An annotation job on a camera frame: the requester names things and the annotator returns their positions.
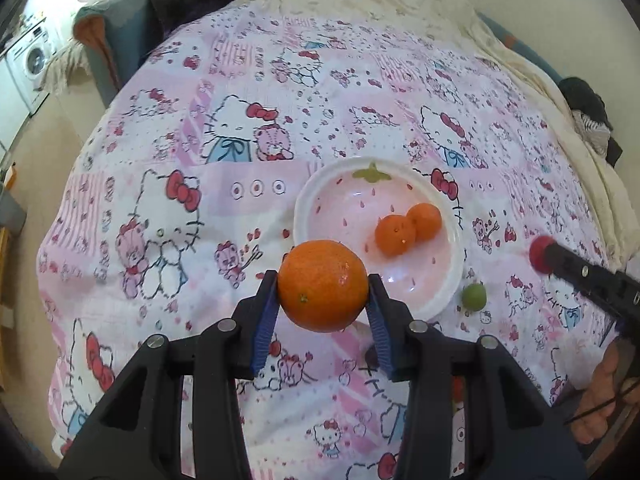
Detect green lime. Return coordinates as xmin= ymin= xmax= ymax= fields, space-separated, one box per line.
xmin=461 ymin=283 xmax=487 ymax=312

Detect small orange mandarin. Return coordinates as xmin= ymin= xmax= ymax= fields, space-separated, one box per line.
xmin=406 ymin=203 xmax=442 ymax=242

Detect medium orange mandarin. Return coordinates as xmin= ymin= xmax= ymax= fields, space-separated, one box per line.
xmin=374 ymin=214 xmax=416 ymax=258

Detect large orange mandarin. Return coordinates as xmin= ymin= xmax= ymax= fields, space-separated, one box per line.
xmin=277 ymin=240 xmax=369 ymax=333

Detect red tomato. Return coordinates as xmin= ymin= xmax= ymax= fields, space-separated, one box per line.
xmin=528 ymin=235 xmax=555 ymax=275

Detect person right hand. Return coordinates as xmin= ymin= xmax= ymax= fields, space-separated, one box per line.
xmin=570 ymin=338 xmax=639 ymax=445

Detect black and striped clothes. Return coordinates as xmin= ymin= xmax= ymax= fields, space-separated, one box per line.
xmin=559 ymin=77 xmax=623 ymax=167

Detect pink strawberry plate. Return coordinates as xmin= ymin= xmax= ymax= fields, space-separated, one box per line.
xmin=293 ymin=157 xmax=464 ymax=321

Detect Hello Kitty pink bedsheet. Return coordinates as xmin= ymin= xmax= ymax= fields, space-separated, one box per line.
xmin=38 ymin=4 xmax=603 ymax=479

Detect white kitchen cabinet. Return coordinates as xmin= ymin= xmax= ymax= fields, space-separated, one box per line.
xmin=0 ymin=56 xmax=29 ymax=151

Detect white washing machine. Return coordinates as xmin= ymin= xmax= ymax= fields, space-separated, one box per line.
xmin=6 ymin=20 xmax=55 ymax=116

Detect teal armchair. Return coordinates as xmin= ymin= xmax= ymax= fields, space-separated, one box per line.
xmin=73 ymin=0 xmax=163 ymax=107

